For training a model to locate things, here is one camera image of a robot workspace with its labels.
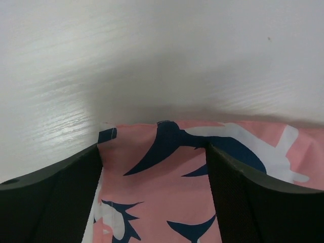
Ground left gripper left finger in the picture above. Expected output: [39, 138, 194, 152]
[1, 145, 102, 242]

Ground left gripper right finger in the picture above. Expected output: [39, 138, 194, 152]
[206, 145, 323, 242]

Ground pink shark print shorts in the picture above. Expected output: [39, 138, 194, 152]
[90, 121, 323, 242]

